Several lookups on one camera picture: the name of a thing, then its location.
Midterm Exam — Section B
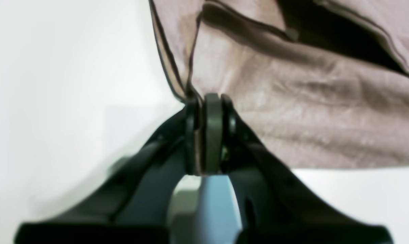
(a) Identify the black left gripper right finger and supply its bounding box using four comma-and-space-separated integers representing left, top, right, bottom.
204, 93, 393, 244

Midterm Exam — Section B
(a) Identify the mauve T-shirt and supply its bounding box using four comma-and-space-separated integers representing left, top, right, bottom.
149, 0, 409, 168

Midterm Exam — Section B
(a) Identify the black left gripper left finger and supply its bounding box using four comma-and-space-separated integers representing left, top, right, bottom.
14, 100, 198, 244

